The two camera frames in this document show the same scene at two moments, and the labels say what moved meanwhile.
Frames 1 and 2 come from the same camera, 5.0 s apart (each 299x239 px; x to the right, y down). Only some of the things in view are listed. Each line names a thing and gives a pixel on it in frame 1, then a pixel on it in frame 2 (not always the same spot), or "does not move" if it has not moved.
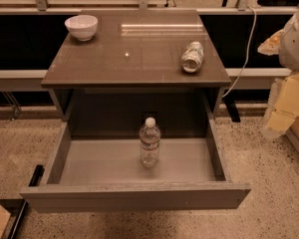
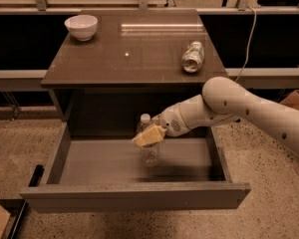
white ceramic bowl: x=82 y=26 does not move
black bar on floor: x=35 y=181 does not move
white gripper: x=296 y=44 -> x=171 y=120
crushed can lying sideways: x=192 y=57 does not move
